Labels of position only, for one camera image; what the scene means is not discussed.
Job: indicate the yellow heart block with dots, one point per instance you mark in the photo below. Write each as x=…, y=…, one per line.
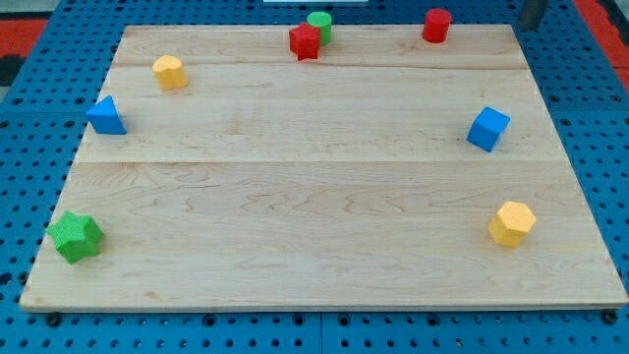
x=170, y=72

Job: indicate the red cylinder block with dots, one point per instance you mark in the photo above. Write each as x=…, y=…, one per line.
x=436, y=26

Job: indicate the red star block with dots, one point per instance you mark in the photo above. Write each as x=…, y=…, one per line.
x=304, y=41

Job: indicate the yellow hexagon block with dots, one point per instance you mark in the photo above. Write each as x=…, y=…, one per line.
x=511, y=224

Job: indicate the green star block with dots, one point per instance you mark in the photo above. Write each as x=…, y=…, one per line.
x=75, y=236

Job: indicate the blue triangle block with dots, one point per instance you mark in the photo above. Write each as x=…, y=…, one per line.
x=105, y=119

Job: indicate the grey metal post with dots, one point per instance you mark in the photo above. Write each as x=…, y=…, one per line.
x=531, y=14

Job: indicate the green cylinder block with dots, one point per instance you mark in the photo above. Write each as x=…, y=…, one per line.
x=323, y=21

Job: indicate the light wooden board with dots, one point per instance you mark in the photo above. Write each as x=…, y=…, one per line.
x=341, y=184

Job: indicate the blue cube block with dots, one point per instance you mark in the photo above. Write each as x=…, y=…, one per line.
x=487, y=129

